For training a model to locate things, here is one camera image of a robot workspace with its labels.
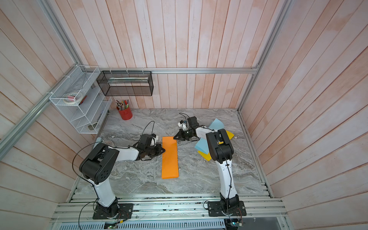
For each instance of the red pencil cup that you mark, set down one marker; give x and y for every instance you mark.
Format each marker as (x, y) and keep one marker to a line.
(125, 114)

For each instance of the black mesh wall basket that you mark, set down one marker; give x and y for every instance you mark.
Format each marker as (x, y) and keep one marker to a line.
(126, 83)

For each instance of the yellow paper sheet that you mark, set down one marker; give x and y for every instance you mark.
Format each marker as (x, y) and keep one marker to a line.
(205, 155)

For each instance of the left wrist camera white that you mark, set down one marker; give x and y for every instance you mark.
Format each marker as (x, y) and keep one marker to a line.
(154, 139)

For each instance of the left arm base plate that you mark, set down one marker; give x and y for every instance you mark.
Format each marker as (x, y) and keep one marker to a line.
(115, 211)

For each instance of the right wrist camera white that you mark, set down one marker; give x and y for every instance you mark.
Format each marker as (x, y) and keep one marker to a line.
(183, 125)

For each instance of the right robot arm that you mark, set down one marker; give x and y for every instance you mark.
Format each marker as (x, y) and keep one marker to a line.
(220, 150)

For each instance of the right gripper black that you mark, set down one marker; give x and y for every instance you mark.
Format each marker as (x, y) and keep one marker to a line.
(181, 137)

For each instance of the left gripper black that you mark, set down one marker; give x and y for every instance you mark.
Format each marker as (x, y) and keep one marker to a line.
(159, 148)

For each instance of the light blue paper sheet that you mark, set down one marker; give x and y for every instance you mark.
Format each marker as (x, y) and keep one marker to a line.
(216, 124)

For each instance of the tape roll on shelf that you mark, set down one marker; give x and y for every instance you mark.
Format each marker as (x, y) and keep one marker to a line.
(72, 98)

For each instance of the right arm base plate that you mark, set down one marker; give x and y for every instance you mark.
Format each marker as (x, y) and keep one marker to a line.
(221, 209)

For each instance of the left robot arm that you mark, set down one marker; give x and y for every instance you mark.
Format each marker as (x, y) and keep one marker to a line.
(98, 165)

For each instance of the white wire shelf rack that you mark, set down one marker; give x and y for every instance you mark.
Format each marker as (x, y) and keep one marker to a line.
(88, 116)

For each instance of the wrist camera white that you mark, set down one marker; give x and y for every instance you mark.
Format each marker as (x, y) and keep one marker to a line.
(154, 139)
(183, 125)

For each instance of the orange paper sheet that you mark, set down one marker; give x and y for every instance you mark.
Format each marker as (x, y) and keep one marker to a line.
(170, 167)

